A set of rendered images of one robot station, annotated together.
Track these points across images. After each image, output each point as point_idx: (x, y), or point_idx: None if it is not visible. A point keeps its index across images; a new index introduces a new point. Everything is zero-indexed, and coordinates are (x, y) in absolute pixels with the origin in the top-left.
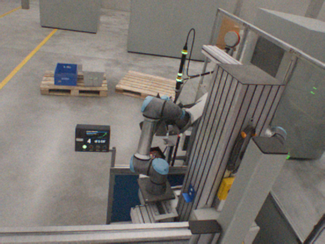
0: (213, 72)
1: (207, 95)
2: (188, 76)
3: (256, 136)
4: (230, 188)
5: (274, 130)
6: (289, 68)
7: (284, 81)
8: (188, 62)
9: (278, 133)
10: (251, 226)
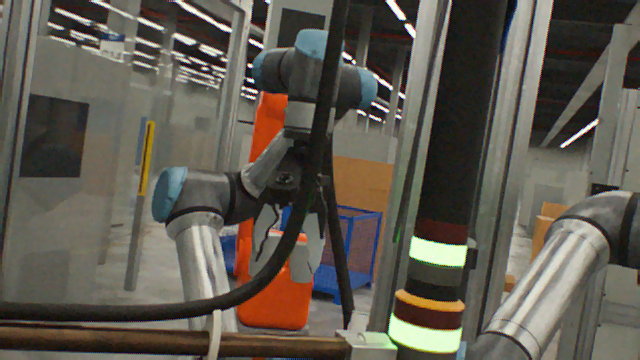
0: (549, 18)
1: (538, 85)
2: (220, 312)
3: (629, 24)
4: (626, 61)
5: (208, 177)
6: None
7: (35, 10)
8: (336, 74)
9: (219, 171)
10: (367, 315)
